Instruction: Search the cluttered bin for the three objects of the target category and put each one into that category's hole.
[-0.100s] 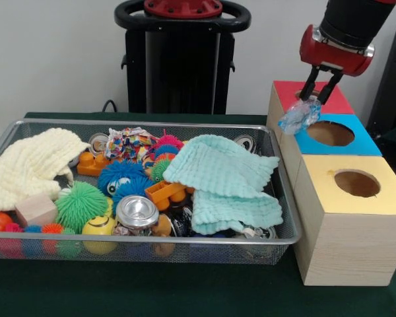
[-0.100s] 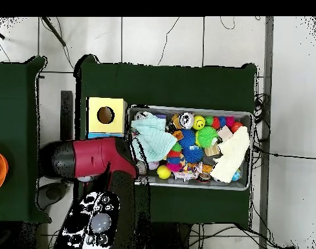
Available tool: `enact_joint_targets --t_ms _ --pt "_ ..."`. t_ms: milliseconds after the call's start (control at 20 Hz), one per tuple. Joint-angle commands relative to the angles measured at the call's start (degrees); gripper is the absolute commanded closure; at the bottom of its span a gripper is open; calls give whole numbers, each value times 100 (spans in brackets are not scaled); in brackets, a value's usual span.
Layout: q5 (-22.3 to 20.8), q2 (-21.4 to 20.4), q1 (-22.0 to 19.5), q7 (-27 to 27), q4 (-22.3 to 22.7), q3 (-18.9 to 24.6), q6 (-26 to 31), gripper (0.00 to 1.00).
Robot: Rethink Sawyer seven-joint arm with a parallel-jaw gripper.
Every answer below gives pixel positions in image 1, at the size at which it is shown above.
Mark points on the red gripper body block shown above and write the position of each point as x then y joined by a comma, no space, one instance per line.
336,56

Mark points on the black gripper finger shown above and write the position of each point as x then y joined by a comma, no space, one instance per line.
330,87
309,84

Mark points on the clear plastic bottle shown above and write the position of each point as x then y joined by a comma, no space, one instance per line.
298,117

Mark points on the mint knitted cloth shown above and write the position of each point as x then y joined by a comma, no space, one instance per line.
217,171

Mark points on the cream knitted cloth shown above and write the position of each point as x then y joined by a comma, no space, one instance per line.
19,171

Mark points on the wooden box with three holes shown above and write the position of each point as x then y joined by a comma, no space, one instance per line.
349,237

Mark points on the orange toy building block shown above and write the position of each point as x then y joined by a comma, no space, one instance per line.
161,195

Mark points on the blue spiky ball with eyes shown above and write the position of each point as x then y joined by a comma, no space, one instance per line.
118,175

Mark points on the crushed silver can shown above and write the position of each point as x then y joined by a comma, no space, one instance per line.
137,211

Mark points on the small orange toy block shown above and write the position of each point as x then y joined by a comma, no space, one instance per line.
92,165

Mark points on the yellow smiley ball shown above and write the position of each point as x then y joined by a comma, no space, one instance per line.
99,228

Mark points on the green spiky rubber ball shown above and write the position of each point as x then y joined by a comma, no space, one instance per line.
82,204

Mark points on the plain wooden block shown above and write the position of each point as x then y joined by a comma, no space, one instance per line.
36,209

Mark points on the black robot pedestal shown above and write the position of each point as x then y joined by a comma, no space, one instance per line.
184,66

